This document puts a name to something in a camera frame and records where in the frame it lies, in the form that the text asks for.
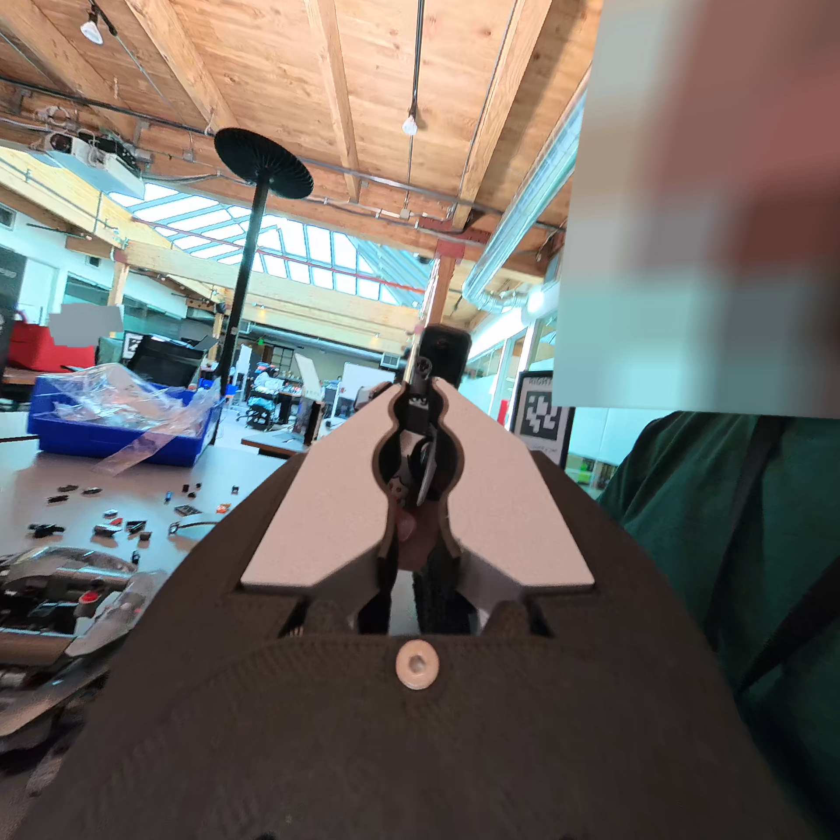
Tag red bag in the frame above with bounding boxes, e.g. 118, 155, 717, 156
5, 320, 99, 374

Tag black office chair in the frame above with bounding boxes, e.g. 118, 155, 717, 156
126, 333, 206, 389

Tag grey lego car model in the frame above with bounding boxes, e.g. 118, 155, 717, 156
0, 545, 170, 736

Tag ceiling projector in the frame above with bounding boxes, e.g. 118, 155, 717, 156
39, 126, 145, 198

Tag blue plastic bin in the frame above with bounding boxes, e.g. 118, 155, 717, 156
28, 374, 225, 468

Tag silver air duct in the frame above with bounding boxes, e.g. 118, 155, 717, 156
461, 85, 586, 317

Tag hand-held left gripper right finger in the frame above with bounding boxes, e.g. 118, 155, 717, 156
432, 379, 596, 634

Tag person's right hand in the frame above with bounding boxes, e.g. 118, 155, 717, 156
398, 508, 434, 569

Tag clear plastic bags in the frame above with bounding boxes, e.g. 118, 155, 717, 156
51, 363, 223, 475

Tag person in green shirt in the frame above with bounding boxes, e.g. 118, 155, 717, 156
596, 410, 840, 840

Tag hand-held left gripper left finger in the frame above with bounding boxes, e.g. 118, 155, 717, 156
241, 382, 403, 634

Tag white board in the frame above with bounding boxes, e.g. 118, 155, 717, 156
293, 353, 326, 403

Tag black floor lamp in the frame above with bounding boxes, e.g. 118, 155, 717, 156
213, 128, 315, 396

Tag scattered small lego pieces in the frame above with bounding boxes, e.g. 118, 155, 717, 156
28, 482, 240, 565

